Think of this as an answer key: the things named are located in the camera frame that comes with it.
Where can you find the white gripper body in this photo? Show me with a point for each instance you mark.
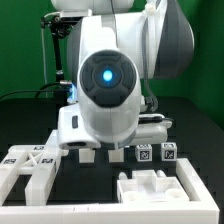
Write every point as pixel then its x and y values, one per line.
pixel 152 129

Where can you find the white chair seat part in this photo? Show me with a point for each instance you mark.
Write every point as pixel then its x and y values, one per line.
pixel 149 186

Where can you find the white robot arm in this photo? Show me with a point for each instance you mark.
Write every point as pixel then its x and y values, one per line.
pixel 110 52

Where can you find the white tagged cube left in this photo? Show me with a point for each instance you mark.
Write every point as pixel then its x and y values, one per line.
pixel 143 153

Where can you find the white tagged cube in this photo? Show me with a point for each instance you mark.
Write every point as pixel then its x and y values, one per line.
pixel 143 153
pixel 169 151

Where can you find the white tagged cube right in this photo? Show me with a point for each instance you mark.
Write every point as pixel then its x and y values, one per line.
pixel 169 151

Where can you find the white U-shaped fence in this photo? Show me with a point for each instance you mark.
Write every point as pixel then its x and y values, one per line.
pixel 201 209

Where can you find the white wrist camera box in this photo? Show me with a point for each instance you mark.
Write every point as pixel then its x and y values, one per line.
pixel 71 132

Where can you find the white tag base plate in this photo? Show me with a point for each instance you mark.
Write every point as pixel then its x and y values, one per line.
pixel 52 141

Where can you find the white chair back frame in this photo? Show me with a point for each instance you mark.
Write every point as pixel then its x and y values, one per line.
pixel 40 162

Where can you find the grey mounted camera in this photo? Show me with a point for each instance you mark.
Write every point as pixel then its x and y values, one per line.
pixel 65 14

